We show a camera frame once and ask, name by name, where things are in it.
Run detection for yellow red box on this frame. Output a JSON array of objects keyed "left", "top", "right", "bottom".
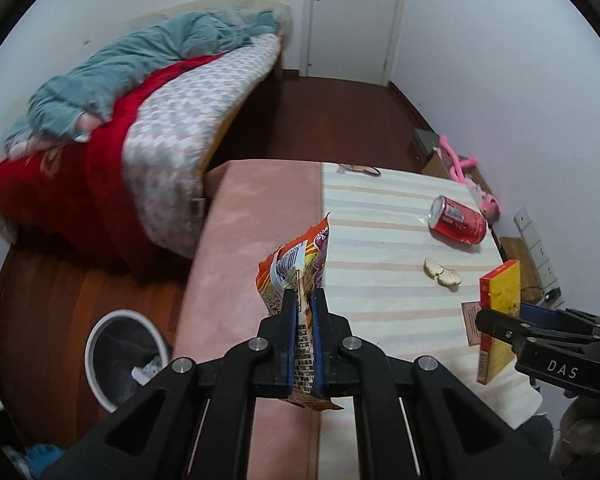
[{"left": 476, "top": 260, "right": 521, "bottom": 385}]

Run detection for peel scraps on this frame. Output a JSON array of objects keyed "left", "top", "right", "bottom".
[{"left": 422, "top": 258, "right": 462, "bottom": 289}]

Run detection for red soda can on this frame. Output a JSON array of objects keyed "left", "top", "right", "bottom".
[{"left": 428, "top": 195, "right": 488, "bottom": 245}]

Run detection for orange snack bag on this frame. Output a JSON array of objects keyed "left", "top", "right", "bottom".
[{"left": 256, "top": 216, "right": 341, "bottom": 412}]

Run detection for white round trash bin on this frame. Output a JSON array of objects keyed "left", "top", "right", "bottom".
[{"left": 84, "top": 310, "right": 171, "bottom": 413}]

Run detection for white power strip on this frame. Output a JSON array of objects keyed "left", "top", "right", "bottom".
[{"left": 513, "top": 207, "right": 562, "bottom": 309}]

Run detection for white crumpled wrapper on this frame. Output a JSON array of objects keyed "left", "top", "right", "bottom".
[{"left": 131, "top": 356, "right": 163, "bottom": 386}]

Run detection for pink toy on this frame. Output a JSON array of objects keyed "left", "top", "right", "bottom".
[{"left": 437, "top": 136, "right": 501, "bottom": 226}]

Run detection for striped white table cloth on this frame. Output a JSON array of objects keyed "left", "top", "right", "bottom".
[{"left": 318, "top": 161, "right": 544, "bottom": 480}]

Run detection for blue jacket on floor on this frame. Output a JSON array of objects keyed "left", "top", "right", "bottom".
[{"left": 24, "top": 444, "right": 65, "bottom": 479}]

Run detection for red fleece blanket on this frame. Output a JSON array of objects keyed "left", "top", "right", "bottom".
[{"left": 0, "top": 54, "right": 219, "bottom": 268}]

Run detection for checkered grey white quilt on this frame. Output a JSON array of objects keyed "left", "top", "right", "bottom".
[{"left": 122, "top": 34, "right": 282, "bottom": 258}]

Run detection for white door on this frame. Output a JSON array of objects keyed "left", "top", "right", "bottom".
[{"left": 306, "top": 0, "right": 399, "bottom": 84}]

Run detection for teal duvet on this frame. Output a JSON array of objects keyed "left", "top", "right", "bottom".
[{"left": 4, "top": 10, "right": 280, "bottom": 159}]

